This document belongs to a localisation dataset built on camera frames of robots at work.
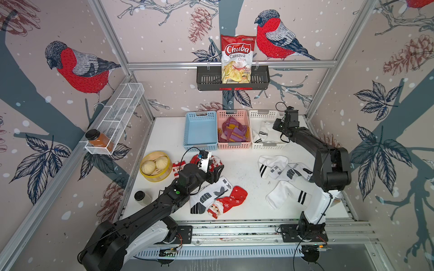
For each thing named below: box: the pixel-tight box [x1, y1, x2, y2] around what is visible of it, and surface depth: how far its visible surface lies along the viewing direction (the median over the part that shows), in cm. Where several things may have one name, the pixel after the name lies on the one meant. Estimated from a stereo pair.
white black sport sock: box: [189, 175, 234, 214], surface depth 84 cm
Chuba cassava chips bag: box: [220, 34, 257, 85], surface depth 87 cm
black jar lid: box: [133, 190, 146, 201], surface depth 77 cm
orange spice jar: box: [85, 128, 115, 152], surface depth 63 cm
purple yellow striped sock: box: [218, 116, 250, 142], surface depth 110 cm
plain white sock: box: [265, 180, 312, 210], surface depth 87 cm
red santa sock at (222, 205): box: [206, 185, 249, 220], surface depth 83 cm
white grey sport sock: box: [270, 162, 314, 182], surface depth 94 cm
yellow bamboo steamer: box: [139, 150, 173, 183], surface depth 92 cm
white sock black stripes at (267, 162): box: [257, 154, 289, 179], surface depth 98 cm
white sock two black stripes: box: [252, 119, 281, 143], surface depth 110 cm
